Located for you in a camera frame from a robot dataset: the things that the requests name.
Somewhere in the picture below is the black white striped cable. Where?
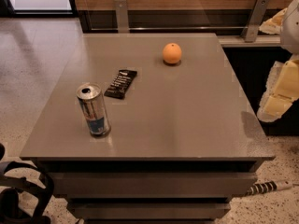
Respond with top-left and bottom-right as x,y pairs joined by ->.
246,179 -> 294,196

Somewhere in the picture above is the right metal wall bracket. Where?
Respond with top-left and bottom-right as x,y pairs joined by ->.
241,0 -> 270,43

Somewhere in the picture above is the black chair base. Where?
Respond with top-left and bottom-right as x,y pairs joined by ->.
0,143 -> 55,224

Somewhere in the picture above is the grey drawer cabinet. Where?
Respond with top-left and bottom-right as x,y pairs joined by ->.
21,34 -> 274,224

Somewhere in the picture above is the silver blue redbull can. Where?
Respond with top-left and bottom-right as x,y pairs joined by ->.
76,83 -> 111,136

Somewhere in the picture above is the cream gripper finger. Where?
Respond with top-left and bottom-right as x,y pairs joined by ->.
257,55 -> 299,122
259,7 -> 287,35

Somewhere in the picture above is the metal wall bracket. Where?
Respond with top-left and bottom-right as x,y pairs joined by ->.
114,0 -> 130,33
241,0 -> 270,43

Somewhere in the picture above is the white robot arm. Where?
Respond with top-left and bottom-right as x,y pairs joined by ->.
257,0 -> 299,122

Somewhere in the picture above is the black snack bar wrapper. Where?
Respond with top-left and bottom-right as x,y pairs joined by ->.
104,69 -> 137,100

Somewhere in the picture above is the left metal wall bracket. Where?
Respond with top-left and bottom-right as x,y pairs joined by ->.
114,0 -> 130,33

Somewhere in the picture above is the orange fruit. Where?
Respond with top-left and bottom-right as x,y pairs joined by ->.
163,43 -> 182,64

